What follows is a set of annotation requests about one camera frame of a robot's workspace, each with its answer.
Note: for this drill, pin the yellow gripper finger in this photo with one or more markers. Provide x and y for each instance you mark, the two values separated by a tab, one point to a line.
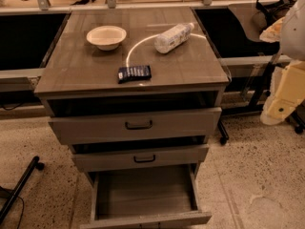
287	92
273	32

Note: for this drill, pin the dark blue rxbar wrapper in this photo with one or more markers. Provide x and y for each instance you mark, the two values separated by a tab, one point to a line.
134	73

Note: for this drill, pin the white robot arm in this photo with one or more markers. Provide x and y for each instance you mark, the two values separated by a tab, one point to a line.
292	38

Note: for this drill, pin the top grey drawer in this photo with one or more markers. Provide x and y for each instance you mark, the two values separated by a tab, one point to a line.
111	127

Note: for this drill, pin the grey wooden drawer cabinet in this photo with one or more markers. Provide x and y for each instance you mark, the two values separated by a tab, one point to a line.
81	80

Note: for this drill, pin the middle grey drawer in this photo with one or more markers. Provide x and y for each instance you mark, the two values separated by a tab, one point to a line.
120	160

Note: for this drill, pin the bottom grey open drawer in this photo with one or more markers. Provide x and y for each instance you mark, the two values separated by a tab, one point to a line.
149	198

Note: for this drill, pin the black vr headset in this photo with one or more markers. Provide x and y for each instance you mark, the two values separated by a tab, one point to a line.
270	13

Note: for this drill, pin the black rolling stand right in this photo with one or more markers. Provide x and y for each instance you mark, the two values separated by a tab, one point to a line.
262	90

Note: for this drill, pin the white plastic bottle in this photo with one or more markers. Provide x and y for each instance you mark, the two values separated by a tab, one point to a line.
173	37

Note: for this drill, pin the white paper bowl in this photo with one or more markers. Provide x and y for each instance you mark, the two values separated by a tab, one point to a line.
106	38

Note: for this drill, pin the black stand leg left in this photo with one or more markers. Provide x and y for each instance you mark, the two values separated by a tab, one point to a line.
11	195

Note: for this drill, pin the black top drawer handle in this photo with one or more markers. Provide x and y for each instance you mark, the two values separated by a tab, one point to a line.
140	126

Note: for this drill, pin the black drawer handle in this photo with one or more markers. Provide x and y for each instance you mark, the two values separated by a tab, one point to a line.
144	159
140	126

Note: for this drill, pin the black middle drawer handle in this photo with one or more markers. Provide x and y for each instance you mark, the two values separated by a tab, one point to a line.
144	159

